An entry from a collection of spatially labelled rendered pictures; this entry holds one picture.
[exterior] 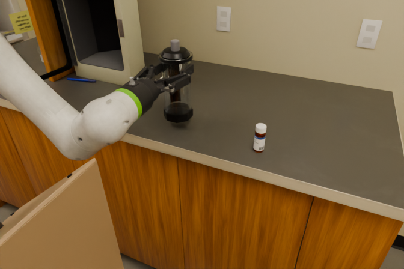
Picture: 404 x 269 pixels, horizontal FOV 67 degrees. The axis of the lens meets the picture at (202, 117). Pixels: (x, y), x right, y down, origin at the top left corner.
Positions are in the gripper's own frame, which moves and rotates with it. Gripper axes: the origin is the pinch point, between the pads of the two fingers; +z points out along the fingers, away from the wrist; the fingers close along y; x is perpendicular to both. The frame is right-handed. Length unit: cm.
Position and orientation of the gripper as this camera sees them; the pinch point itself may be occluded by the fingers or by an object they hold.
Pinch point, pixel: (175, 68)
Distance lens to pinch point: 99.5
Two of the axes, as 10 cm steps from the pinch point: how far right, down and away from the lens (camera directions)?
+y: -9.1, -2.2, 3.5
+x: 0.0, 8.5, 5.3
